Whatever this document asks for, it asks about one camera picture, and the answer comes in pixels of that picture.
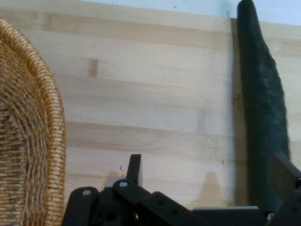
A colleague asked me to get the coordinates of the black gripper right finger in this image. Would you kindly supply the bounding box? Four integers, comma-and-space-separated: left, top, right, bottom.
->
267, 153, 301, 226

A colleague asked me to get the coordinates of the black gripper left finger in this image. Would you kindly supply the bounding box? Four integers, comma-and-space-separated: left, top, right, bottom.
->
61, 154, 207, 226

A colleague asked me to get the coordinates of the long dark green cucumber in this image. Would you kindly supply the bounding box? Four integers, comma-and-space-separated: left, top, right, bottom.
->
236, 0, 292, 212

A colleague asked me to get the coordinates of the wooden cutting board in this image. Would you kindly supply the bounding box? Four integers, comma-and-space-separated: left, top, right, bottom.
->
0, 6, 301, 210

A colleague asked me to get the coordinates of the woven wicker basket with handles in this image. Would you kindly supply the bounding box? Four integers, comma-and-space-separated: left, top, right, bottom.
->
0, 17, 67, 226

